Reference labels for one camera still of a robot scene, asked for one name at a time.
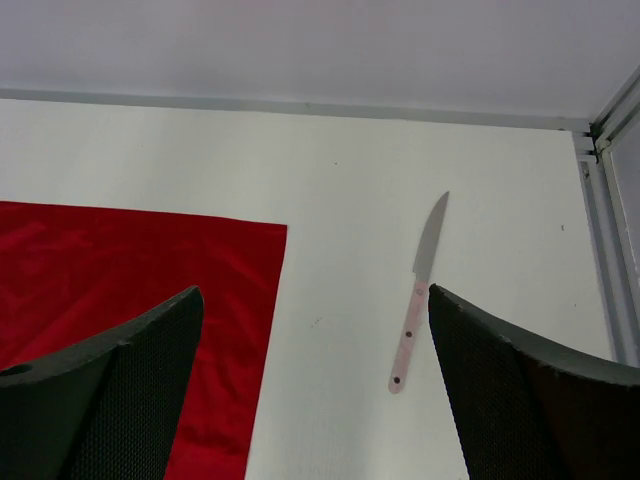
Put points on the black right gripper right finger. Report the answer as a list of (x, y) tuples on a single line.
[(526, 407)]

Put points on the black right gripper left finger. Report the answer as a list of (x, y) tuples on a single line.
[(107, 407)]

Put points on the pink handled knife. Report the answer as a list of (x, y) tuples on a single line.
[(422, 267)]

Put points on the red cloth napkin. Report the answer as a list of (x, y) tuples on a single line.
[(69, 272)]

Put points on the aluminium enclosure frame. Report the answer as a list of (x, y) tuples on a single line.
[(305, 163)]

